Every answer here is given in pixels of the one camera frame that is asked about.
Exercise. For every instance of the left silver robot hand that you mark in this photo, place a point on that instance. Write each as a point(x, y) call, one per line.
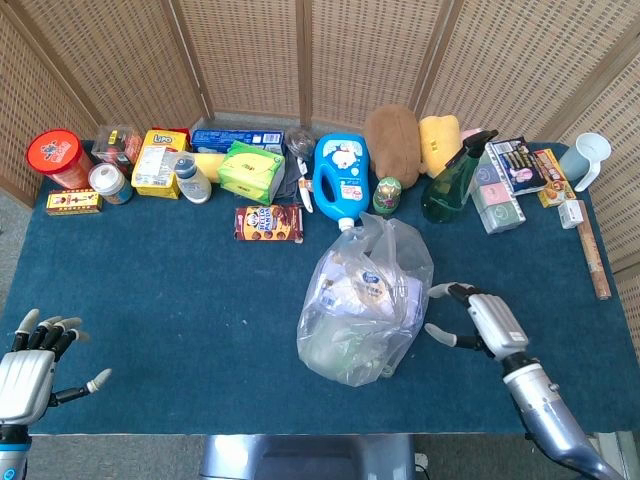
point(22, 372)

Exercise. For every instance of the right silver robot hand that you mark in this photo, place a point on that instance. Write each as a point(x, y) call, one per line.
point(495, 320)

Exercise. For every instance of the clear plastic bag with groceries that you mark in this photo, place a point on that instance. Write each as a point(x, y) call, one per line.
point(365, 310)

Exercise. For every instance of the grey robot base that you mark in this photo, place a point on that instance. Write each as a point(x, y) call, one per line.
point(307, 457)

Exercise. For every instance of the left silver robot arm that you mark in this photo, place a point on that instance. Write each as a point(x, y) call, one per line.
point(11, 450)

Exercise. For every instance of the long brown paper roll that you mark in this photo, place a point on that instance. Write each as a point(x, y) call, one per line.
point(592, 255)

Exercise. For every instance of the pastel tissue multipack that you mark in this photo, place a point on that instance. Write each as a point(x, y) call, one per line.
point(495, 195)

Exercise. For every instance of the small white box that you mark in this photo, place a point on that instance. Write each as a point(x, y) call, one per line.
point(570, 212)

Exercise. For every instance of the green spray bottle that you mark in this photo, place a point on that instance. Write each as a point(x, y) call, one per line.
point(450, 185)

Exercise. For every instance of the yellow red snack box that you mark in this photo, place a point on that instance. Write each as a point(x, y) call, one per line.
point(555, 177)

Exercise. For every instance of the dark snack packet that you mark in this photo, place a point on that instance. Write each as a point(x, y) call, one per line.
point(515, 165)

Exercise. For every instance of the green patterned egg toy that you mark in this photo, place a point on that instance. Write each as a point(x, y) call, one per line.
point(389, 195)

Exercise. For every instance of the small yellow red box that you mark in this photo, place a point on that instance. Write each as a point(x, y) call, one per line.
point(74, 201)

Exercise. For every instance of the yellow plush toy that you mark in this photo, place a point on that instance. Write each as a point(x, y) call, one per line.
point(440, 142)

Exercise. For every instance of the pink object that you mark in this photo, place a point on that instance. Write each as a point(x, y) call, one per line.
point(471, 134)

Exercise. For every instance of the light blue measuring cup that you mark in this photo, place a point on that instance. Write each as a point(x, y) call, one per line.
point(585, 155)

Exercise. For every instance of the blue table mat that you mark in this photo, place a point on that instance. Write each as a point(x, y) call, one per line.
point(200, 310)

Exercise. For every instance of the brown plush toy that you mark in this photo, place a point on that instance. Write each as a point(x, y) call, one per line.
point(395, 145)

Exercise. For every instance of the small jar with white lid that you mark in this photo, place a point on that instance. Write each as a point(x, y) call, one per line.
point(110, 182)

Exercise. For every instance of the blue detergent bottle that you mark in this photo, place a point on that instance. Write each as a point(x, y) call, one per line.
point(340, 175)

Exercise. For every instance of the red cylindrical snack canister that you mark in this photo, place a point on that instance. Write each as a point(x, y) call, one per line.
point(57, 157)

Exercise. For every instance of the clear plastic box red contents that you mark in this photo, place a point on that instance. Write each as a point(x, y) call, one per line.
point(116, 147)

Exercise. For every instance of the Hello Panda biscuit box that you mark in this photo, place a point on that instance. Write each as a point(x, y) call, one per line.
point(270, 223)

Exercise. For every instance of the dark grey cloth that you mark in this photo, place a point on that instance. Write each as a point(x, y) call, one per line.
point(292, 182)

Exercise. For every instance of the yellow Lipo biscuit box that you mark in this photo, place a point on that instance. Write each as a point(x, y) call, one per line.
point(157, 165)

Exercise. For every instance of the small grey lidded bottle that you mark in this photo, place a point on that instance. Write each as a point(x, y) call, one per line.
point(192, 180)

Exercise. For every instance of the clear glass cup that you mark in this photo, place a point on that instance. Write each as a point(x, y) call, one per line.
point(300, 141)

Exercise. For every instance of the yellow sponge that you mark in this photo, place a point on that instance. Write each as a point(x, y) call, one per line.
point(207, 165)

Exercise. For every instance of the green tissue pack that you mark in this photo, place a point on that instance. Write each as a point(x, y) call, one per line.
point(250, 172)

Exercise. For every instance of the blue rectangular box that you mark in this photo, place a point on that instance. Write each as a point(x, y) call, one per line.
point(235, 140)

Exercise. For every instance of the woven rattan folding screen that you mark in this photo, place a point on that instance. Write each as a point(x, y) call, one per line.
point(320, 55)

